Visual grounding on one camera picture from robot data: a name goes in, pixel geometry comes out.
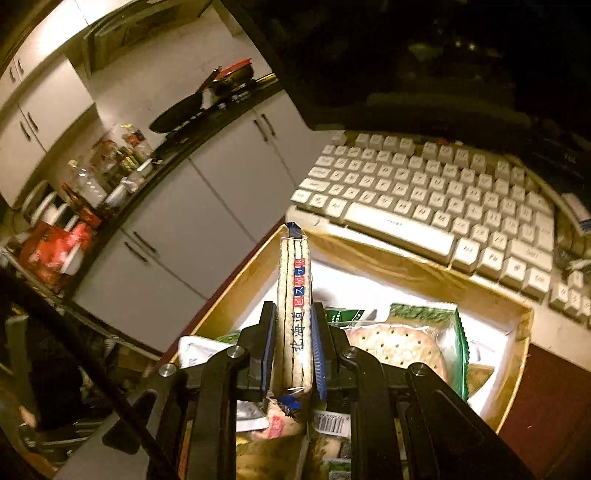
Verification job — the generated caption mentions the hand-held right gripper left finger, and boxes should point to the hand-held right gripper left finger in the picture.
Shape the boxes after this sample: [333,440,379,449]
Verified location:
[55,301,278,480]

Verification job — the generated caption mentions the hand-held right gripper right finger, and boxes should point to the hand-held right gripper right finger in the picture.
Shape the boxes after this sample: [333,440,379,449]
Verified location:
[310,302,536,480]

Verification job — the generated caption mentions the blue-ended cracker packet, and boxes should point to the blue-ended cracker packet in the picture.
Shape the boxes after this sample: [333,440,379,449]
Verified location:
[270,223,317,423]

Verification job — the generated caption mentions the gold-rimmed cardboard box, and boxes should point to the gold-rimmed cardboard box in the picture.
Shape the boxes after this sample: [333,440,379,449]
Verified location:
[168,225,534,435]

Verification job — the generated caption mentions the dark green flat packet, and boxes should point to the dark green flat packet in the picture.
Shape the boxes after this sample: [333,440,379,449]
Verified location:
[323,307,378,326]

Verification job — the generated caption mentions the white flat packet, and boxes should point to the white flat packet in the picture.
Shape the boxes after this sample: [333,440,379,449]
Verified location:
[178,336,242,368]

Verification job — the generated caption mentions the small white sachet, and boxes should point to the small white sachet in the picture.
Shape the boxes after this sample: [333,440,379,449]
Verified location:
[236,400,271,433]

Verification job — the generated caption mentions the white barcode packet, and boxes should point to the white barcode packet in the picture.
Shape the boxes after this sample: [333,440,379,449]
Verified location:
[313,410,352,437]

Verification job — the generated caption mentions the green cracker packet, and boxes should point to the green cracker packet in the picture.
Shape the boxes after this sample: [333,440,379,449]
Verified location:
[346,302,470,400]

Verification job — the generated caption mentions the pink-label cracker packet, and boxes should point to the pink-label cracker packet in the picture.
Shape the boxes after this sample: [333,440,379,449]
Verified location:
[235,401,308,480]

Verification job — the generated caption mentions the grey kitchen base cabinets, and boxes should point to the grey kitchen base cabinets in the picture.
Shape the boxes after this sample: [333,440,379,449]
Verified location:
[71,88,334,354]

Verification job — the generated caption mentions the brown cracker packet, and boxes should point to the brown cracker packet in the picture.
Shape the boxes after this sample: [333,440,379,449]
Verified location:
[465,362,493,398]

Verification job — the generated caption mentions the white computer keyboard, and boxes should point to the white computer keyboard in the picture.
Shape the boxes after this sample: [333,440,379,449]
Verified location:
[286,131,591,330]

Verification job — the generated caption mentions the black kitchen countertop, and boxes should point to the black kitchen countertop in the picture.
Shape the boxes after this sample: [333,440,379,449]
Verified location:
[65,76,283,296]

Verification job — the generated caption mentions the red food packaging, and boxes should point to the red food packaging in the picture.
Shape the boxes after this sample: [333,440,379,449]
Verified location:
[18,222,94,283]

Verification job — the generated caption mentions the row of condiment bottles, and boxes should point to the row of condiment bottles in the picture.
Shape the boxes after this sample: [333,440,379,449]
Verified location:
[95,124,157,195]

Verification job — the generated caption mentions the large clear oil bottle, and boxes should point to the large clear oil bottle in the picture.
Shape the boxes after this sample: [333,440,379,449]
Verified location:
[69,159,108,207]

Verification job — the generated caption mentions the black wok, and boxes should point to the black wok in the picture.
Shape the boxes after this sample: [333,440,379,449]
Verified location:
[148,68,223,135]

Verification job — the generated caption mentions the white dish rack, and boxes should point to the white dish rack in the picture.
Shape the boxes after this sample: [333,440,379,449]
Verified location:
[22,180,80,228]

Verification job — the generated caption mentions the red-lidded pot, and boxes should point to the red-lidded pot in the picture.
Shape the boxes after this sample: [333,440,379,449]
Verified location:
[210,59,256,96]

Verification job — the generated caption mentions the small grey white box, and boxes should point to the small grey white box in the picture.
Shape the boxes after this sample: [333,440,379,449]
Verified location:
[560,193,591,232]

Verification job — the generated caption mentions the black computer monitor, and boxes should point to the black computer monitor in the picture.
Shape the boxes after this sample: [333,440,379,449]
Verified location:
[221,0,591,141]

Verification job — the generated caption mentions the white upper kitchen cabinets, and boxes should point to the white upper kitchen cabinets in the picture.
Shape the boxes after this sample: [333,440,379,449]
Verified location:
[0,0,96,208]

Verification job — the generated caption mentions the range hood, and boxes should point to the range hood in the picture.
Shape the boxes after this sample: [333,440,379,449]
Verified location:
[83,0,218,71]

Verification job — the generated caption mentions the black cable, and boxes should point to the black cable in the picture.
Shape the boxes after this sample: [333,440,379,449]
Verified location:
[0,268,182,480]

